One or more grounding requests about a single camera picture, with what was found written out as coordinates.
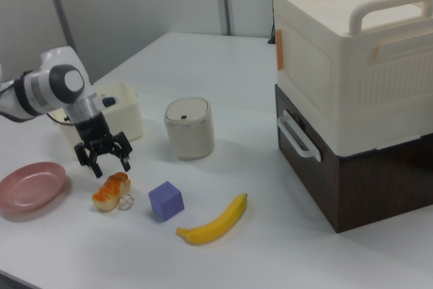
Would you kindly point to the cream plastic storage box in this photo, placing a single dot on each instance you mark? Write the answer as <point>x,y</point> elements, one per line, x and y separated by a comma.
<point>338,65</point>

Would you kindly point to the toy bread loaf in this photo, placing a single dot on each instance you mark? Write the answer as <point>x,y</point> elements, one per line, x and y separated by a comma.
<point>108,191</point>

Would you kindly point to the dark brown wooden drawer box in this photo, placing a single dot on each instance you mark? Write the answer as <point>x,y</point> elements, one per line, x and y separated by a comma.
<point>372,194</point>

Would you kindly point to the yellow toy banana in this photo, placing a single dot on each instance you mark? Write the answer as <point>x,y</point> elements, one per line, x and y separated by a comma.
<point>216,224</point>

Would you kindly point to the orange tape strip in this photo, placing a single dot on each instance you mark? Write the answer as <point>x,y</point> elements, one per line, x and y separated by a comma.
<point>279,52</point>

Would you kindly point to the white rectangular plastic bin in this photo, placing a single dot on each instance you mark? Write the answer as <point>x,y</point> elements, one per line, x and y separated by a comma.
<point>126,123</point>

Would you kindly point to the beige cylindrical trash can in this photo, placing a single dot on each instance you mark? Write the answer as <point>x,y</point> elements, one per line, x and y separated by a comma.
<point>189,133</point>

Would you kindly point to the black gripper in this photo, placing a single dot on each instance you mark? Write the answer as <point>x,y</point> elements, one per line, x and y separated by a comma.
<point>94,135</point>

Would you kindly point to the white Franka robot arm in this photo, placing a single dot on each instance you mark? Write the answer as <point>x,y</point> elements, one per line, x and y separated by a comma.
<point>44,89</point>

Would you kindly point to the pink plate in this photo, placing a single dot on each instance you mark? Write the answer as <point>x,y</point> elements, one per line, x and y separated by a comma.
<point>30,187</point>

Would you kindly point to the small crumpled white object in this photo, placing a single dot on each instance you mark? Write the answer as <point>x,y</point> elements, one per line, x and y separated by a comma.
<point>126,202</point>

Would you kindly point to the purple cube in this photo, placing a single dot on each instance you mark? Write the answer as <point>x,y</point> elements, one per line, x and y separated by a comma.
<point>165,201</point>

